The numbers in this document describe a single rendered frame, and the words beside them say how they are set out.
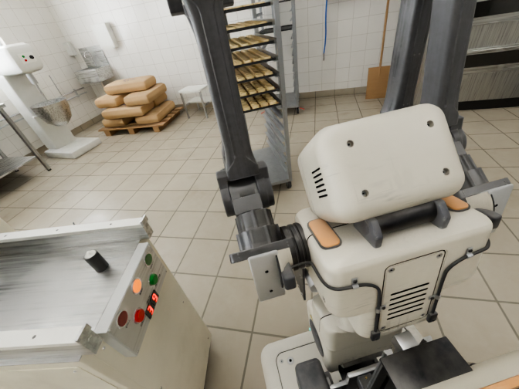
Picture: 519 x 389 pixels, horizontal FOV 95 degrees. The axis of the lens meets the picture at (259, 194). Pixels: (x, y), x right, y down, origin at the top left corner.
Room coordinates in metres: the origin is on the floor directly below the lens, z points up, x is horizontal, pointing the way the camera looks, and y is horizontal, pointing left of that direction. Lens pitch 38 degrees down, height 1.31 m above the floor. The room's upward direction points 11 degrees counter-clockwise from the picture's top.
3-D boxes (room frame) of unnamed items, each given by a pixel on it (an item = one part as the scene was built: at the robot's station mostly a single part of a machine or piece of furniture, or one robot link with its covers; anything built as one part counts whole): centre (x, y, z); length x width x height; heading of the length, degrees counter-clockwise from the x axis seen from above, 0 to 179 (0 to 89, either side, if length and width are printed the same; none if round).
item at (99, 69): (4.91, 2.39, 0.91); 1.00 x 0.36 x 1.11; 73
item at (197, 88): (4.22, 0.70, 0.23); 0.44 x 0.44 x 0.46; 65
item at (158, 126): (4.26, 1.74, 0.06); 1.20 x 0.80 x 0.11; 75
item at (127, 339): (0.37, 0.36, 0.77); 0.24 x 0.04 x 0.14; 174
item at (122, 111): (4.06, 1.81, 0.34); 0.72 x 0.42 x 0.15; 77
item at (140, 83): (4.27, 1.69, 0.64); 0.72 x 0.42 x 0.15; 79
